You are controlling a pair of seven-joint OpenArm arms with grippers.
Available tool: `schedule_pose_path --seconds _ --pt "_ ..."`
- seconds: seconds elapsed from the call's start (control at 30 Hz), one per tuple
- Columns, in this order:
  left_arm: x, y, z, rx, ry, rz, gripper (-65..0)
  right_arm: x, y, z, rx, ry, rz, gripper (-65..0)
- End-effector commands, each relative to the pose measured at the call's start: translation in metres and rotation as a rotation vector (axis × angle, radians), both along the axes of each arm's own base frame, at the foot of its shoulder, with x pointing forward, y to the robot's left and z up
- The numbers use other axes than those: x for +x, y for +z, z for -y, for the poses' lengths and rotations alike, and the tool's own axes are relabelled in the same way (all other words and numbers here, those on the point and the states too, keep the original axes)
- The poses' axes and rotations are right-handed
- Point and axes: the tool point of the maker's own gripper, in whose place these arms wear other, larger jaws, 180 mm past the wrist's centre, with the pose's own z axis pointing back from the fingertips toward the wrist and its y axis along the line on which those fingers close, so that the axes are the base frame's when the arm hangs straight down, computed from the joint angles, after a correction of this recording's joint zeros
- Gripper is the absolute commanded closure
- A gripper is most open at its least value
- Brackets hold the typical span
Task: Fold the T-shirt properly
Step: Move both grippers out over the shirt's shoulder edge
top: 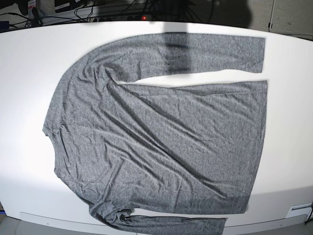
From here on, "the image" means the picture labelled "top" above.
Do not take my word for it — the grey long-sleeve T-shirt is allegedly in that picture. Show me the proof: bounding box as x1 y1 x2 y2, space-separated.
43 32 268 235

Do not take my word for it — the black power strip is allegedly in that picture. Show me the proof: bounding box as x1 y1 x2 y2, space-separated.
88 14 157 22

